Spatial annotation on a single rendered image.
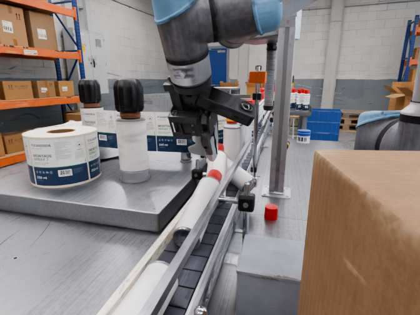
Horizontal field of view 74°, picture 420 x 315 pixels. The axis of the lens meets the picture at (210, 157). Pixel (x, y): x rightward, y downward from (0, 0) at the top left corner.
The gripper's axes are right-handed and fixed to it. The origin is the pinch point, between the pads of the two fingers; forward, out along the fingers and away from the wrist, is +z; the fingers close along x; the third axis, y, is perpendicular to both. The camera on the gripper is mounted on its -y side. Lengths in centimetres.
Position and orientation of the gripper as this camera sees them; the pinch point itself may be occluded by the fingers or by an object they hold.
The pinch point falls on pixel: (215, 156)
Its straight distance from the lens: 64.1
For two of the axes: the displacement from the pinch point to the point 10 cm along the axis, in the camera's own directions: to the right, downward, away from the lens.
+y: -9.7, -0.7, 2.5
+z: 1.3, 7.0, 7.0
